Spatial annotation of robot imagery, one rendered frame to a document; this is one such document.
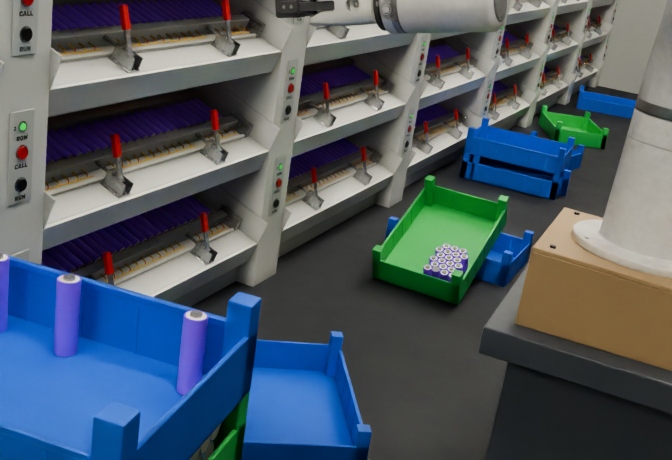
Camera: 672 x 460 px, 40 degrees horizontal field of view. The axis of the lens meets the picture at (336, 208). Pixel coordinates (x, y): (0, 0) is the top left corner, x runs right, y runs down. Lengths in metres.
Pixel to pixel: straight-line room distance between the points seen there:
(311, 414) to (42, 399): 0.82
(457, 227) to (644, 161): 0.97
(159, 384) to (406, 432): 0.80
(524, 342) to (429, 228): 0.97
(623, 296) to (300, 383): 0.60
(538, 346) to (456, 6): 0.45
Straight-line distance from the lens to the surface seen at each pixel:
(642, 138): 1.22
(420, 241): 2.09
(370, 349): 1.69
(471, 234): 2.12
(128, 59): 1.37
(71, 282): 0.72
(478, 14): 1.21
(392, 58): 2.39
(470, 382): 1.66
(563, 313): 1.20
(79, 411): 0.68
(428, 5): 1.23
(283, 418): 1.45
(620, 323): 1.20
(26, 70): 1.21
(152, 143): 1.56
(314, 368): 1.58
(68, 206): 1.36
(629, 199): 1.23
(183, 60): 1.49
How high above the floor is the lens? 0.77
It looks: 19 degrees down
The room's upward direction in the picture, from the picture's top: 9 degrees clockwise
